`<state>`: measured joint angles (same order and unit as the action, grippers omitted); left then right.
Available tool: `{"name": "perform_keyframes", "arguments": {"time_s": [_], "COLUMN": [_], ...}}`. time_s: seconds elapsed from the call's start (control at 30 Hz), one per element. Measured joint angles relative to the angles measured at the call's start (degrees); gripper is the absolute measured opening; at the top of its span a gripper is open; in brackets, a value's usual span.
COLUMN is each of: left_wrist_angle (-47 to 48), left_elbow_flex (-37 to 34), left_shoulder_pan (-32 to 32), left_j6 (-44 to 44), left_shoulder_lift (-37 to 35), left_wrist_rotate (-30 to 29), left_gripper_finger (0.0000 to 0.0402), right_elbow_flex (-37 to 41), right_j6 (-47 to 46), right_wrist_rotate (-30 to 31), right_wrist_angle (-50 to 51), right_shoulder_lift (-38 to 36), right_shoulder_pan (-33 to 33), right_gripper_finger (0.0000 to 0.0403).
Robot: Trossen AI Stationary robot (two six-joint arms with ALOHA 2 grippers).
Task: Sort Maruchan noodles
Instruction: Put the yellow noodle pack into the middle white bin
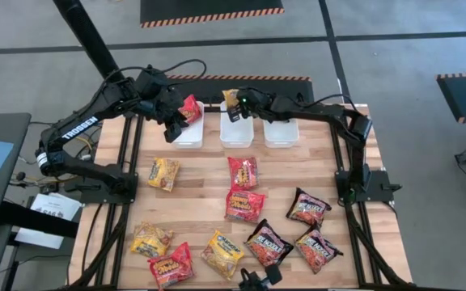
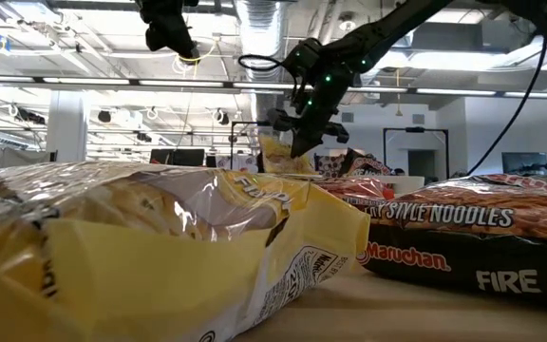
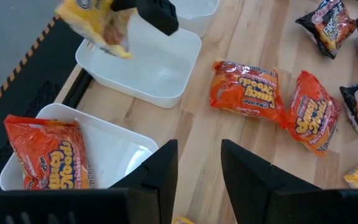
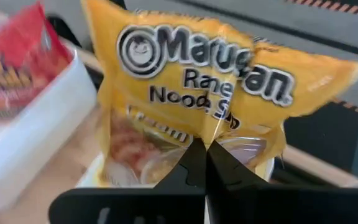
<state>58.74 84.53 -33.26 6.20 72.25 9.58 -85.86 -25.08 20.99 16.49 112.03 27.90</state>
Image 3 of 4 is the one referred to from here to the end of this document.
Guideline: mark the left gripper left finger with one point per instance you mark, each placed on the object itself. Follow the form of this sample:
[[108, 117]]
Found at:
[[154, 193]]

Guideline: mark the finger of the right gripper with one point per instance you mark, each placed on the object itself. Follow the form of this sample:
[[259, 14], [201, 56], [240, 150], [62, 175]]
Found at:
[[157, 15]]

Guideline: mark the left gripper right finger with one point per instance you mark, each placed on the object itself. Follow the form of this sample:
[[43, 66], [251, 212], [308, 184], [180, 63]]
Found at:
[[247, 186]]

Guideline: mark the orange Saucy Noods pack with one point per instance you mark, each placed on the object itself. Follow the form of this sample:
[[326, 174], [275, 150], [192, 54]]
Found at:
[[48, 149], [312, 118], [247, 90]]

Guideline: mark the white plastic bin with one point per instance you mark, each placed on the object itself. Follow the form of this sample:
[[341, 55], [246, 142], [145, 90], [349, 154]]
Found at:
[[110, 149], [197, 15], [154, 77]]

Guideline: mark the black striped-edge floor mat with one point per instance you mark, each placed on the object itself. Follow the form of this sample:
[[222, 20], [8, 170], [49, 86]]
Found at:
[[26, 93]]

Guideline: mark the black aluminium table frame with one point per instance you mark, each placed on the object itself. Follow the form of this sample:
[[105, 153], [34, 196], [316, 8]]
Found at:
[[78, 88]]

